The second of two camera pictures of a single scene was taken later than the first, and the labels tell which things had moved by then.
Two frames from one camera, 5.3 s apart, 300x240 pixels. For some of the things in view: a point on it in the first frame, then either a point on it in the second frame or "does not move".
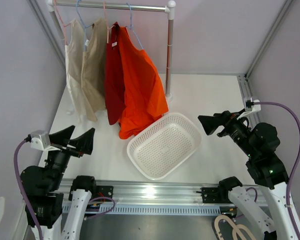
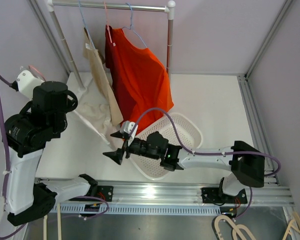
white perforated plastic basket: (159, 150) does not move
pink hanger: (64, 25) -> (32, 66)
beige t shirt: (94, 78) -> (96, 61)
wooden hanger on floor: (218, 218) does not move
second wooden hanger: (244, 228) does not move
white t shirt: (74, 49) -> (94, 105)
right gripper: (210, 123) -> (117, 155)
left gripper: (84, 142) -> (69, 103)
